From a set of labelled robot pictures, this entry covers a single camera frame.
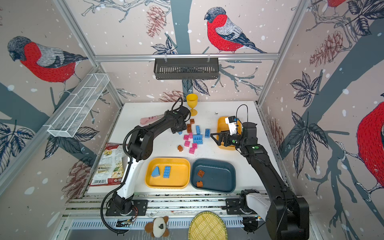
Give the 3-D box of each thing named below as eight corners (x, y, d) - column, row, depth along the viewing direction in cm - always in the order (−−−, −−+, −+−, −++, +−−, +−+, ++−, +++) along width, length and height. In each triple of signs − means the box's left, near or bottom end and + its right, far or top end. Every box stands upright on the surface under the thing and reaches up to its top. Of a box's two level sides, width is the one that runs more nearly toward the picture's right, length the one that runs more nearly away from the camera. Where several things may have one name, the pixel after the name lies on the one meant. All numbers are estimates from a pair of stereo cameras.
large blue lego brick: (193, 144, 99) (193, 142, 97) (193, 136, 103) (193, 134, 101) (202, 144, 99) (202, 142, 97) (202, 136, 103) (202, 134, 101)
